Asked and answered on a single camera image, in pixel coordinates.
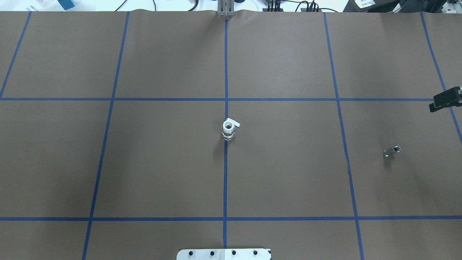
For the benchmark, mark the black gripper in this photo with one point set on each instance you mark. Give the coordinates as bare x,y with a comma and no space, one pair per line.
444,100

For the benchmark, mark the white PPR valve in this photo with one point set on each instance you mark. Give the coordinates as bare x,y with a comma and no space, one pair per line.
229,127

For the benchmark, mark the small metal pipe fitting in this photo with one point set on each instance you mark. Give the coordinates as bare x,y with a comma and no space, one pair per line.
392,150

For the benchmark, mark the black equipment with white label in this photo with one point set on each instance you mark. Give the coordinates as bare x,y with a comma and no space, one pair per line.
394,6

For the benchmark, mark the white mounting plate with bolts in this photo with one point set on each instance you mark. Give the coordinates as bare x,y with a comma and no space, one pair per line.
225,254

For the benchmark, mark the brown paper table mat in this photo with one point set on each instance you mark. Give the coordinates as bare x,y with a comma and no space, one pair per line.
112,146

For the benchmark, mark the blue box on desk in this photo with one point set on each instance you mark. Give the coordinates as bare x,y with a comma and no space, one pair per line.
66,4

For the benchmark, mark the grey metal post bracket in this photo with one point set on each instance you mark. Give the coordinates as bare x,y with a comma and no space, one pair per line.
225,8

